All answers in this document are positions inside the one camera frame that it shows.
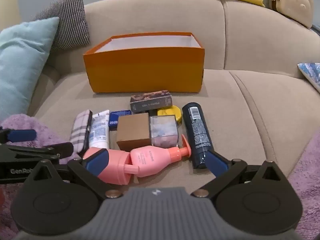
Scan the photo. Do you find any small blue box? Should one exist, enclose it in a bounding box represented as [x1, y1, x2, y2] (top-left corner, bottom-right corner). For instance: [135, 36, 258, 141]
[109, 110, 132, 131]

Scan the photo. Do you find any yellow round tin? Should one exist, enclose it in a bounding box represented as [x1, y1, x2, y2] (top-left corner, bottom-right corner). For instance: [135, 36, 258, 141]
[157, 105, 183, 127]

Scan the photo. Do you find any black white houndstooth pillow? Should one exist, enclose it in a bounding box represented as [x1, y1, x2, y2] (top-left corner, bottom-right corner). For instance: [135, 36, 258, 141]
[34, 0, 90, 54]

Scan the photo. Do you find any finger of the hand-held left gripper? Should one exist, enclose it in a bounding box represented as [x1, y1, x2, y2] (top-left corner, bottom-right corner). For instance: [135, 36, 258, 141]
[0, 142, 74, 161]
[0, 128, 37, 143]

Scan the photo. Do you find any beige sofa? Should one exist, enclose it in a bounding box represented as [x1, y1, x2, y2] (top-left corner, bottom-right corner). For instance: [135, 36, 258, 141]
[0, 0, 320, 205]

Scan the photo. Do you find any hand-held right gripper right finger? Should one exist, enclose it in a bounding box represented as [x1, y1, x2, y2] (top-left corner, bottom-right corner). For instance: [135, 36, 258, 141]
[190, 150, 290, 198]

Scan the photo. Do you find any light blue pillow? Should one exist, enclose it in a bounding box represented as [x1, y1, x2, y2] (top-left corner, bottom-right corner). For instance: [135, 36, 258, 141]
[0, 17, 61, 122]

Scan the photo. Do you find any pink cup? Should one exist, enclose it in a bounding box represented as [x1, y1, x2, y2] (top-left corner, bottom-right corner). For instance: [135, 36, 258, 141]
[82, 147, 133, 186]

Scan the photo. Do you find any purple fuzzy blanket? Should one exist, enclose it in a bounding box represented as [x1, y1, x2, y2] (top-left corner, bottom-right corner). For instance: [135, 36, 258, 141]
[0, 113, 320, 240]

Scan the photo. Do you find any pink pump bottle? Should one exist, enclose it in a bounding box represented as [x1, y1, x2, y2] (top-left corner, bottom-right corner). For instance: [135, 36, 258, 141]
[124, 134, 192, 178]

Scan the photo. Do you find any dark picture-print box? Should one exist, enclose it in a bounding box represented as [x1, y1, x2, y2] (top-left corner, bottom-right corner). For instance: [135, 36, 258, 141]
[130, 89, 173, 113]

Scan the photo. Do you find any white tube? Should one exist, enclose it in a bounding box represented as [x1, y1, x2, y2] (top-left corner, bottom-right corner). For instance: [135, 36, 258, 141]
[89, 110, 111, 149]

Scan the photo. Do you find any blue patterned cushion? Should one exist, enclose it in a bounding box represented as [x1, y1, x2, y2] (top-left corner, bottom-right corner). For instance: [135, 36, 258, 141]
[297, 62, 320, 93]

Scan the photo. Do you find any clear plastic box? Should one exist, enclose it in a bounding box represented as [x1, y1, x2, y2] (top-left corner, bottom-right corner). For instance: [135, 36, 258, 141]
[149, 115, 179, 149]

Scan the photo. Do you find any orange cardboard box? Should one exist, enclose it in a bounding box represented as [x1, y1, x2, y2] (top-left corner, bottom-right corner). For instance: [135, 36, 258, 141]
[83, 32, 206, 94]

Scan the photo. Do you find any dark blue spray can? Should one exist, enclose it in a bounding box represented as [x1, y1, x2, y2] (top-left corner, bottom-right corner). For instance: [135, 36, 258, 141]
[182, 102, 216, 169]

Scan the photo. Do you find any brown cardboard cube box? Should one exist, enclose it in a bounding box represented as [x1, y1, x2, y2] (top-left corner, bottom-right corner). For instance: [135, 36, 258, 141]
[116, 112, 152, 153]

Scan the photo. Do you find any plaid pouch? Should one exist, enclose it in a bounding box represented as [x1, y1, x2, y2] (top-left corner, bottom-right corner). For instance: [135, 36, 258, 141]
[69, 109, 93, 157]

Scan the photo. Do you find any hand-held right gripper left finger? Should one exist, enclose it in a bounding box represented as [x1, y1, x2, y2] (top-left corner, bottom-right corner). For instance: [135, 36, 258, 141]
[28, 149, 124, 199]

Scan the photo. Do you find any cream suitcase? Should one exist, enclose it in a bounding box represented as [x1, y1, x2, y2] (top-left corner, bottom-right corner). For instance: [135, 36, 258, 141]
[268, 0, 314, 29]

